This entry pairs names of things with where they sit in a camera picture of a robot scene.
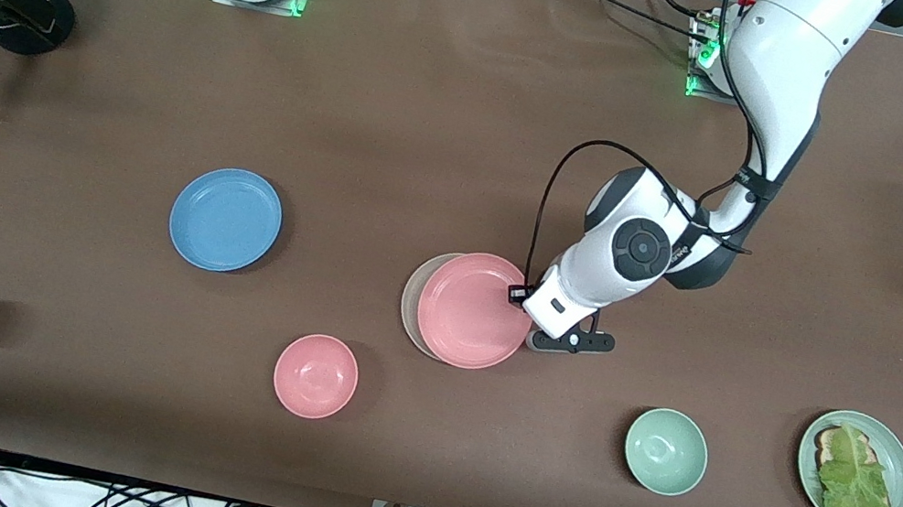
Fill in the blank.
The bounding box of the pink plate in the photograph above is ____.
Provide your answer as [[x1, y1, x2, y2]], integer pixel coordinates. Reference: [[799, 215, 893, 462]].
[[409, 243, 544, 380]]

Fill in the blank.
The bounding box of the blue plate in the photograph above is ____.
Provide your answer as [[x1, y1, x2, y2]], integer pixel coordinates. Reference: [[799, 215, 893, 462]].
[[162, 158, 291, 282]]

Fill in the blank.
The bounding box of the beige plate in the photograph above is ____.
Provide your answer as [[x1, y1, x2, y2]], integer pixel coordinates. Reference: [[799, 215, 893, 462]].
[[392, 246, 461, 361]]

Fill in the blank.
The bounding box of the brown table cover sheet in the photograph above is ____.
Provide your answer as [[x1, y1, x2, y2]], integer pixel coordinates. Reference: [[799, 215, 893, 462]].
[[0, 0, 903, 507]]

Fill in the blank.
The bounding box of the green bowl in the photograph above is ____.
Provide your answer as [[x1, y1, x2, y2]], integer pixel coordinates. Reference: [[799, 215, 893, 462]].
[[617, 402, 716, 502]]

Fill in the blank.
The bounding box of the pink bowl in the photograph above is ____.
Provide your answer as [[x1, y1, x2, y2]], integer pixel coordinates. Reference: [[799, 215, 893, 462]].
[[266, 327, 365, 427]]

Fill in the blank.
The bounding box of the toasted bread slice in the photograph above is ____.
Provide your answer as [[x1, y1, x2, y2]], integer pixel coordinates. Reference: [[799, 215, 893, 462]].
[[809, 422, 885, 480]]

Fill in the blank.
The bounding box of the green lettuce leaf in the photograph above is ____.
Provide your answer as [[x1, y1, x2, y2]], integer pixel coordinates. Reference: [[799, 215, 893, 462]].
[[809, 419, 903, 507]]

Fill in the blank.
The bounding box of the green plate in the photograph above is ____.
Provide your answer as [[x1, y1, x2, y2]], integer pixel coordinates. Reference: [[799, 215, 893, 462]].
[[788, 403, 903, 507]]

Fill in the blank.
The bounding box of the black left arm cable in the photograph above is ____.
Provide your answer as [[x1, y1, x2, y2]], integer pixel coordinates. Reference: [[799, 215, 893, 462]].
[[521, 0, 793, 333]]

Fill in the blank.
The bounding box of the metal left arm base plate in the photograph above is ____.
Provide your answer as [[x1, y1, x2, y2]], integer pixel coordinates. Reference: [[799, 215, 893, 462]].
[[679, 4, 750, 106]]

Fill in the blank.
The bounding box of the black cable on table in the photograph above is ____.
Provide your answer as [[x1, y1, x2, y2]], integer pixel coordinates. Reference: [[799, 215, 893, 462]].
[[548, 0, 720, 49]]

